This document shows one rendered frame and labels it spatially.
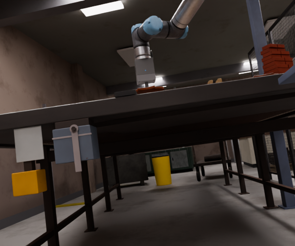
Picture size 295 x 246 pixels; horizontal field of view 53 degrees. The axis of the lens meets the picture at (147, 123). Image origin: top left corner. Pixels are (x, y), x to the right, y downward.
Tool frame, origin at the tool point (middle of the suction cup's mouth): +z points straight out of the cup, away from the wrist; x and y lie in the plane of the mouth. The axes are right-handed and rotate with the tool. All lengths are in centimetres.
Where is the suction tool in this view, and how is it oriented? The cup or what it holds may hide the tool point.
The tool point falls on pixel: (147, 92)
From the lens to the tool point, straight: 135.0
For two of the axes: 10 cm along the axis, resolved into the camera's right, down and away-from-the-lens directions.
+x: 0.7, -1.2, -9.9
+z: 1.4, 9.9, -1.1
